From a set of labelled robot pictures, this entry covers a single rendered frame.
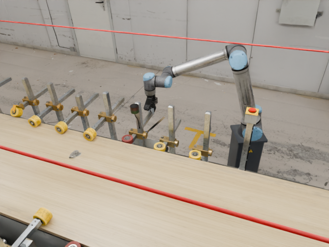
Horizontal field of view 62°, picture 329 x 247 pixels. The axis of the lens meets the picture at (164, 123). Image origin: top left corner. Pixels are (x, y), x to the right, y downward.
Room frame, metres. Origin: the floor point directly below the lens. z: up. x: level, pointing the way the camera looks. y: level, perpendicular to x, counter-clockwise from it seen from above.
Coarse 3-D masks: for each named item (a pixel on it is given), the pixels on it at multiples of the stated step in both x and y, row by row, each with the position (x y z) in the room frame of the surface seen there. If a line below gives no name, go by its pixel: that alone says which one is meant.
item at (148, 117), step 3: (147, 114) 1.86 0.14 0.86; (150, 114) 1.86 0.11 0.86; (147, 117) 1.82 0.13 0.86; (150, 117) 1.84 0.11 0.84; (144, 120) 1.78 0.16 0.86; (147, 120) 1.79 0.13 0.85; (144, 123) 1.74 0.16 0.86; (132, 135) 1.59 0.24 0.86; (135, 135) 1.59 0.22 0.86; (135, 138) 1.58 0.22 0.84
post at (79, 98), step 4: (76, 96) 1.80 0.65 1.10; (80, 96) 1.81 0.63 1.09; (76, 100) 1.80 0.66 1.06; (80, 100) 1.79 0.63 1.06; (80, 104) 1.79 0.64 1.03; (80, 108) 1.79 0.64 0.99; (84, 108) 1.81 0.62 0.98; (80, 116) 1.80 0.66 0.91; (84, 120) 1.79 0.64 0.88; (84, 124) 1.79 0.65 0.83; (88, 124) 1.81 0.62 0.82; (84, 128) 1.80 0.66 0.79
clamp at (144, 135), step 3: (135, 129) 1.65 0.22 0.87; (129, 132) 1.63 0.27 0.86; (132, 132) 1.62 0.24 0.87; (135, 132) 1.61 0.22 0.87; (144, 132) 1.61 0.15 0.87; (138, 135) 1.60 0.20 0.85; (141, 135) 1.59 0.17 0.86; (144, 135) 1.58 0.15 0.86; (147, 135) 1.62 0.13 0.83; (138, 138) 1.60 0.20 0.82; (141, 138) 1.59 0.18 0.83; (144, 138) 1.58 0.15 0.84
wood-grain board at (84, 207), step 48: (0, 144) 1.52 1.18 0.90; (48, 144) 1.49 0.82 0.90; (96, 144) 1.46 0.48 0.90; (0, 192) 1.07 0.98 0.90; (48, 192) 1.06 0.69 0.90; (96, 192) 1.04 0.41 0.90; (144, 192) 1.02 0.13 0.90; (192, 192) 1.01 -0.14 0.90; (240, 192) 0.99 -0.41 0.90; (288, 192) 0.97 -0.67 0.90; (96, 240) 0.74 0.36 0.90; (144, 240) 0.73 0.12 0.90; (192, 240) 0.72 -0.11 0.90; (240, 240) 0.71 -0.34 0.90; (288, 240) 0.70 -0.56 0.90
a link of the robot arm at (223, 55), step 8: (224, 48) 1.89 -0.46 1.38; (208, 56) 1.91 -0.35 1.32; (216, 56) 1.88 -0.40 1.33; (224, 56) 1.86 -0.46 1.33; (184, 64) 1.96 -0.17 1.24; (192, 64) 1.93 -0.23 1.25; (200, 64) 1.91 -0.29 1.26; (208, 64) 1.89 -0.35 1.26; (168, 72) 1.95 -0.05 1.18; (176, 72) 1.95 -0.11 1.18; (184, 72) 1.94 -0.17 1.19
